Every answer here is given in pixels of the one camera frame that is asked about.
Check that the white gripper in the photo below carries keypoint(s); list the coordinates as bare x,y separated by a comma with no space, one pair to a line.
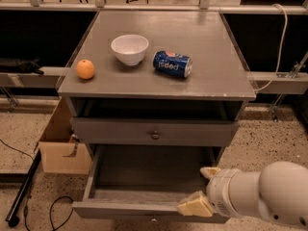
220,190

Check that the grey drawer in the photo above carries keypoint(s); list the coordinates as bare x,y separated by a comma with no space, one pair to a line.
143,182
154,132

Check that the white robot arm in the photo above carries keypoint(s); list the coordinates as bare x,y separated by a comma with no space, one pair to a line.
278,194

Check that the grey wooden drawer cabinet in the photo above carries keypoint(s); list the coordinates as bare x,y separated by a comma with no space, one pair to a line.
216,90

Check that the grey top drawer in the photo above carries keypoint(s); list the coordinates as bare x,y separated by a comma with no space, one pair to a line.
154,132

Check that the blue pepsi can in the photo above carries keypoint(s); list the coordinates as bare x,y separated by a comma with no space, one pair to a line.
173,64

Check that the cardboard box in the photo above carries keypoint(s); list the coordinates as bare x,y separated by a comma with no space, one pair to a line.
60,150

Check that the white ceramic bowl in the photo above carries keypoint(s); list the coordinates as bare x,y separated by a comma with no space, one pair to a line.
130,49

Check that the orange fruit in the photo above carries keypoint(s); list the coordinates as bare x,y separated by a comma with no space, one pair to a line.
85,69

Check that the black bar on floor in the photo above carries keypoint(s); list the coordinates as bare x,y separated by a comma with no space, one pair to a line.
12,219

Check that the black object on ledge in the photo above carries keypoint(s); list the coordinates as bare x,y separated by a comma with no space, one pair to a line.
9,65

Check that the metal railing frame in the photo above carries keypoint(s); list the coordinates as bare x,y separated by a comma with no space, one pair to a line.
144,4

